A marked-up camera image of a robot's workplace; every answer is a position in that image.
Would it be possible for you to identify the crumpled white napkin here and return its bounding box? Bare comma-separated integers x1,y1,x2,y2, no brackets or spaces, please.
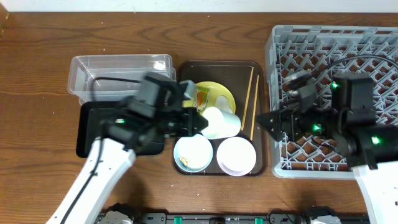
215,96,233,113

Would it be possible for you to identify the light blue bowl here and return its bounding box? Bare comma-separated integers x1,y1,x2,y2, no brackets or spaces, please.
173,134,213,172

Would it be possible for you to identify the green snack wrapper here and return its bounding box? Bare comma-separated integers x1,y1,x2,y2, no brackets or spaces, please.
193,86,210,114

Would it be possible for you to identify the clear plastic bin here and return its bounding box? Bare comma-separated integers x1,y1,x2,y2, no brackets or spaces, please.
68,54,176,104

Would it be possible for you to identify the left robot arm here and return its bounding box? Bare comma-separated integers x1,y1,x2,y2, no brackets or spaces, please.
48,72,208,223

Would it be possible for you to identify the grey dishwasher rack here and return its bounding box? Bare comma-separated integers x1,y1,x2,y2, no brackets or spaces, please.
265,25,397,180

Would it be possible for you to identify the dark brown serving tray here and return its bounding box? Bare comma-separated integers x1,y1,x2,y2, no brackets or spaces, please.
176,60,268,177

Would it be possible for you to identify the white paper cup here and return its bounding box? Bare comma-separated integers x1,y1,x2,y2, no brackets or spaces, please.
201,107,241,139

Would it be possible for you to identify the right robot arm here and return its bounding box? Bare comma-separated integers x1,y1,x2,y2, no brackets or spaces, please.
256,73,397,223

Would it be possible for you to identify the yellow round plate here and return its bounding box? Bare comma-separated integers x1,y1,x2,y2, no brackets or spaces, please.
183,82,236,114

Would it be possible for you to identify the left wooden chopstick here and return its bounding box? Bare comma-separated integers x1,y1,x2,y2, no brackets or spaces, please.
241,67,254,131

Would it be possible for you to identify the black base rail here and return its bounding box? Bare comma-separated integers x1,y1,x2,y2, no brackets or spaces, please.
96,203,371,224

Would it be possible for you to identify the black plastic tray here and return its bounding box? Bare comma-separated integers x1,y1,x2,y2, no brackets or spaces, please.
76,98,164,158

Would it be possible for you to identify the pink bowl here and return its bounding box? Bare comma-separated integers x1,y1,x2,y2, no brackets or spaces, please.
216,137,256,177

